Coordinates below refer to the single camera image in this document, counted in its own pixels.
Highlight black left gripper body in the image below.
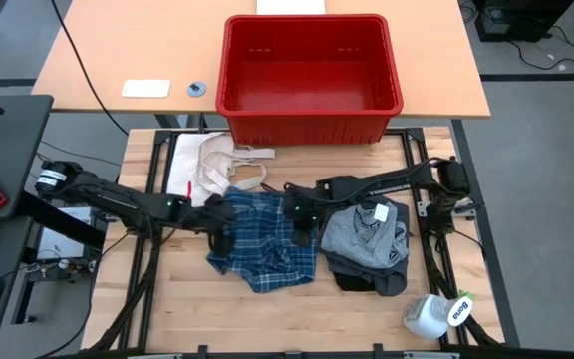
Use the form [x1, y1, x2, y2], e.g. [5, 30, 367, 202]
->
[200, 193, 239, 236]

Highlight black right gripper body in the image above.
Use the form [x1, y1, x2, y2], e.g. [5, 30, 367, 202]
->
[283, 182, 326, 231]

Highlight blue plaid shirt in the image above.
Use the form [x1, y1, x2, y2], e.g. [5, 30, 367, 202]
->
[205, 186, 320, 294]

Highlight light grey garment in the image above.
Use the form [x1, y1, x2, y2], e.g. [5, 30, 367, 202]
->
[319, 201, 411, 270]

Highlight black garment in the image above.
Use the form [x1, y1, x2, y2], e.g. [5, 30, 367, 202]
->
[339, 271, 379, 293]

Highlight dark grey shirt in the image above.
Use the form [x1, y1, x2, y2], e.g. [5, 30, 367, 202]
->
[326, 197, 412, 298]

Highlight red plastic laundry bin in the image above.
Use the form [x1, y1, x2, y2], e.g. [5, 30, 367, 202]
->
[215, 13, 405, 147]

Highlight white canvas tote bag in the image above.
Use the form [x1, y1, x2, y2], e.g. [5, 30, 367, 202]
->
[165, 132, 277, 208]

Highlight silver metal mounting plate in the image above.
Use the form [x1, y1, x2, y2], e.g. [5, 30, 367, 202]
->
[416, 200, 477, 220]

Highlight white rectangular pad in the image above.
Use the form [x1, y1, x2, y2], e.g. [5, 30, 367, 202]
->
[121, 79, 171, 99]

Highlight white Bona bottle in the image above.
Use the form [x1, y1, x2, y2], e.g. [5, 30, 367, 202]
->
[402, 290, 475, 341]

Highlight light wood desk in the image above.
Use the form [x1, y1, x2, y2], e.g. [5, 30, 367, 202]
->
[31, 0, 491, 120]

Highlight white paper sheet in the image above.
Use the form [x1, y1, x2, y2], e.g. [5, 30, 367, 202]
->
[255, 0, 327, 16]

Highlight black side desk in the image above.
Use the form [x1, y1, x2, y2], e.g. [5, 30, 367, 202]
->
[0, 94, 107, 341]

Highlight black computer tower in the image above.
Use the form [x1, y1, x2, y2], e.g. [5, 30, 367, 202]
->
[473, 0, 574, 43]

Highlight black metal table frame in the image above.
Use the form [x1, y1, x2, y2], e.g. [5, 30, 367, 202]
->
[81, 127, 506, 359]

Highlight long black cable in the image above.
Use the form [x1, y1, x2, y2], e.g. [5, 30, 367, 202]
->
[50, 0, 130, 137]

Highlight black floor cable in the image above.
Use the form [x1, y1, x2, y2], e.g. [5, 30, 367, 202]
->
[508, 24, 574, 71]

